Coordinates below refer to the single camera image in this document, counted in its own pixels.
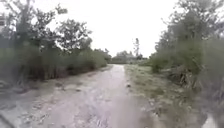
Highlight row of trees and bushes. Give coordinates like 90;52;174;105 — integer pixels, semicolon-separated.
0;0;113;88
148;0;224;128

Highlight grass verge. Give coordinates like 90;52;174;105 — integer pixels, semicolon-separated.
123;63;214;128

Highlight tall thin tree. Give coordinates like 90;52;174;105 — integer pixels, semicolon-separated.
132;37;141;58

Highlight pale gravel dirt path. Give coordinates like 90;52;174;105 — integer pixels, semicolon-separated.
0;63;158;128

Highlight distant trees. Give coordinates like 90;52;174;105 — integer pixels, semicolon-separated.
110;50;151;66

